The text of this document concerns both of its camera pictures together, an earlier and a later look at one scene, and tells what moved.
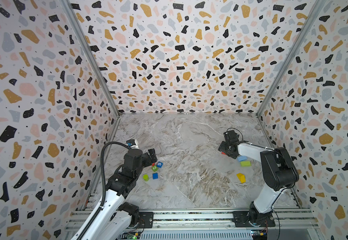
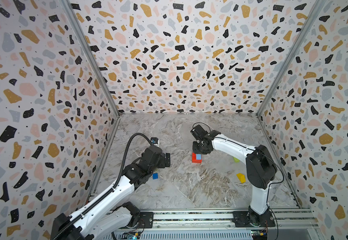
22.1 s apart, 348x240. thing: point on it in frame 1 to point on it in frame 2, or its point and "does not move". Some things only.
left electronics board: x=132 y=235 does not move
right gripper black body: x=226 y=147 to x=200 y=146
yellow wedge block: x=242 y=177 does not move
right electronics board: x=257 y=234 does not move
